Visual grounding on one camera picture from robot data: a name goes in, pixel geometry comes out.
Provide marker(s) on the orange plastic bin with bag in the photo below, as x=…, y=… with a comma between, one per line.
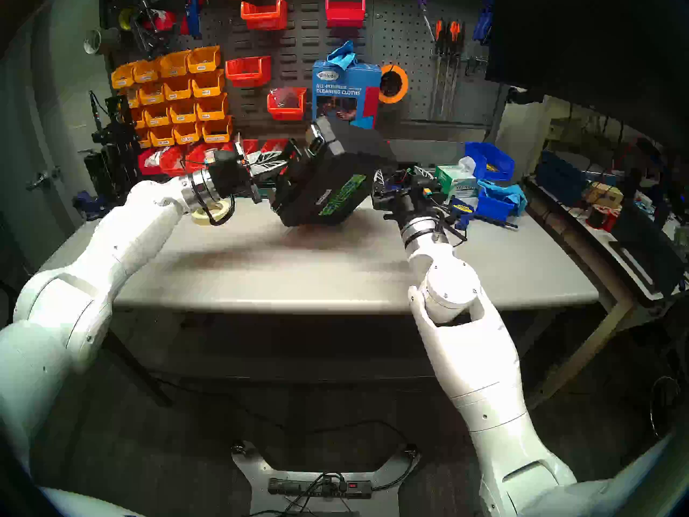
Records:
x=285, y=113

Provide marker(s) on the black base caster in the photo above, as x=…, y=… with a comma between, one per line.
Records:
x=237, y=447
x=412, y=449

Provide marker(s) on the black plastic tool box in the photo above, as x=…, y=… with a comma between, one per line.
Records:
x=334, y=176

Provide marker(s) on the small cardboard box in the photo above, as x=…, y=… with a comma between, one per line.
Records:
x=605, y=195

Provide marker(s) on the grey pegboard panel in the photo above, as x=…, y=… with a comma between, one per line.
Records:
x=398, y=31

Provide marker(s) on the red plastic bin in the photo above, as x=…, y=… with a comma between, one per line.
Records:
x=344, y=16

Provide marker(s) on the blue cleaning cloths box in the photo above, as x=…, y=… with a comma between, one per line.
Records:
x=344, y=96

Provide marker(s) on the blue microfiber cloth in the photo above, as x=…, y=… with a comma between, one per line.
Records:
x=511, y=194

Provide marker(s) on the white green tissue box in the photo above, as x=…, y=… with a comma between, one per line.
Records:
x=455, y=181

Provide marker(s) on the black metal tool stand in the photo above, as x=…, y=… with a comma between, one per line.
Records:
x=115, y=155

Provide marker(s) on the orange tape reel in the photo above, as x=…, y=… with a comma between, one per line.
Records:
x=403, y=86

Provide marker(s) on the blue cloth in dispenser box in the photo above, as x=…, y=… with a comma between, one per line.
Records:
x=342, y=55

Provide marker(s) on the grey gear puller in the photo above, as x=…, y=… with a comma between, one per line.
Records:
x=142, y=36

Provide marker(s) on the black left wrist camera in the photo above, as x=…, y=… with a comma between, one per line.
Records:
x=226, y=158

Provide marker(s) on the white light switch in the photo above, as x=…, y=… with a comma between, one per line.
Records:
x=79, y=139

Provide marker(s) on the large blue plastic bin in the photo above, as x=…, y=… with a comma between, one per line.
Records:
x=498, y=161

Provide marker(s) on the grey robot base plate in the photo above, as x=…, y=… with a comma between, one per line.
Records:
x=258, y=470

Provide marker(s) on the yellow storage bins rack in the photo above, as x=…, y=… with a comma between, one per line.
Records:
x=215, y=31

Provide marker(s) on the large red wall bins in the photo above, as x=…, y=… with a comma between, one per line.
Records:
x=307, y=42

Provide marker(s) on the orange black screwdriver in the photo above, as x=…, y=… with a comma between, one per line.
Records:
x=461, y=34
x=439, y=34
x=452, y=34

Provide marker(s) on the black flat tray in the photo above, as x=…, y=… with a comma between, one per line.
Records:
x=646, y=252

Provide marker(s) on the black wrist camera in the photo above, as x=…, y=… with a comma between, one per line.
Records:
x=226, y=158
x=421, y=188

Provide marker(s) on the small blue vise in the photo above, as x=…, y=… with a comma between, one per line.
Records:
x=86, y=204

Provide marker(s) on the black monitor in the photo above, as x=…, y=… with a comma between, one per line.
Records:
x=581, y=36

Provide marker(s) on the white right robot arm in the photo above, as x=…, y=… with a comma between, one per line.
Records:
x=473, y=360

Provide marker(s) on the red parts bin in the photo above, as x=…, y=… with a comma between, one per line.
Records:
x=173, y=163
x=250, y=144
x=196, y=154
x=274, y=144
x=148, y=163

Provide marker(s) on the beige side desk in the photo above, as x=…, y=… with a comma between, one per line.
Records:
x=592, y=349

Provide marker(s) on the grey workbench lower shelf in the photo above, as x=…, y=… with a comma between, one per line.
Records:
x=323, y=354

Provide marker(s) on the yellow parts bin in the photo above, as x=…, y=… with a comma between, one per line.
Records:
x=187, y=135
x=211, y=110
x=146, y=74
x=203, y=63
x=217, y=133
x=132, y=98
x=173, y=68
x=162, y=139
x=144, y=140
x=152, y=96
x=157, y=117
x=183, y=113
x=139, y=120
x=122, y=78
x=177, y=90
x=208, y=86

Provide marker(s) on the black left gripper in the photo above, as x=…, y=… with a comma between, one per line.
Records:
x=231, y=182

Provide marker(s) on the small blue plastic bin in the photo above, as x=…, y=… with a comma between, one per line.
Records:
x=492, y=208

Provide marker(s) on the beige masking tape roll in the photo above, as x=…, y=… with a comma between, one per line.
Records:
x=200, y=217

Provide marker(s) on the blue yellow bar clamp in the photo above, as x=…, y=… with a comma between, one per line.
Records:
x=462, y=208

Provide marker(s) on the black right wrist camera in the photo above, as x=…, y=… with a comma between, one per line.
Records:
x=421, y=188

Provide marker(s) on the dark blue storage crate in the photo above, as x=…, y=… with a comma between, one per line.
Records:
x=560, y=176

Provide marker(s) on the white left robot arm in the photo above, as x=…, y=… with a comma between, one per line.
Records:
x=129, y=225

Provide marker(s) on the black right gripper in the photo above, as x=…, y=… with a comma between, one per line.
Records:
x=396, y=197

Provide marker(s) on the black power strip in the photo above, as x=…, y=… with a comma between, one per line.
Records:
x=301, y=488

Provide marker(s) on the yellow tape roll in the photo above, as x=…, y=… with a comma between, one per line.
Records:
x=125, y=18

